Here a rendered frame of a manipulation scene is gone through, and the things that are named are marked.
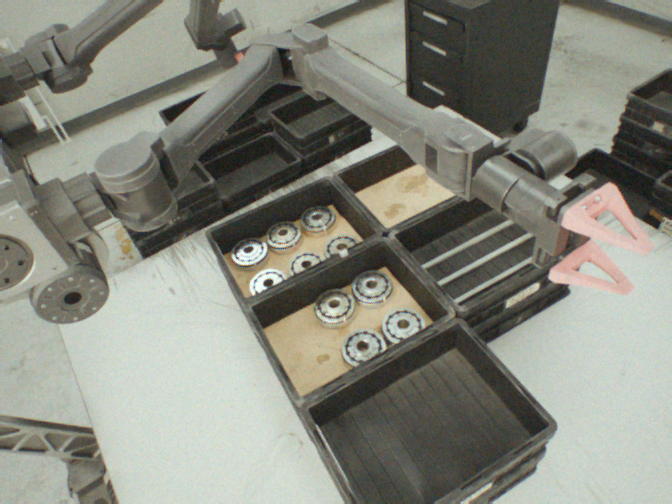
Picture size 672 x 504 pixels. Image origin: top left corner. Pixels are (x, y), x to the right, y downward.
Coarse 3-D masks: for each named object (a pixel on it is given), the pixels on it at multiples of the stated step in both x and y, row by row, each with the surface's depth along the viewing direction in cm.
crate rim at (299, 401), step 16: (384, 240) 130; (352, 256) 128; (400, 256) 126; (320, 272) 126; (416, 272) 122; (288, 288) 123; (432, 288) 118; (256, 304) 121; (448, 304) 114; (256, 320) 118; (448, 320) 112; (416, 336) 110; (272, 352) 112; (384, 352) 109; (352, 368) 107; (288, 384) 106; (304, 400) 103
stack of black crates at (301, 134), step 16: (304, 96) 245; (272, 112) 240; (288, 112) 245; (304, 112) 250; (320, 112) 252; (336, 112) 250; (288, 128) 228; (304, 128) 244; (320, 128) 225; (336, 128) 231; (352, 128) 236; (368, 128) 241; (288, 144) 238; (304, 144) 226; (320, 144) 231; (336, 144) 235; (352, 144) 242; (304, 160) 231; (320, 160) 237; (304, 176) 239
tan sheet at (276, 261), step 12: (336, 216) 152; (300, 228) 151; (336, 228) 149; (348, 228) 148; (264, 240) 149; (312, 240) 147; (324, 240) 146; (360, 240) 144; (300, 252) 144; (228, 264) 144; (276, 264) 142; (288, 264) 142; (240, 276) 141; (252, 276) 140; (288, 276) 139
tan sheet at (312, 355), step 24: (312, 312) 130; (360, 312) 128; (384, 312) 127; (288, 336) 126; (312, 336) 125; (336, 336) 124; (288, 360) 121; (312, 360) 120; (336, 360) 120; (312, 384) 116
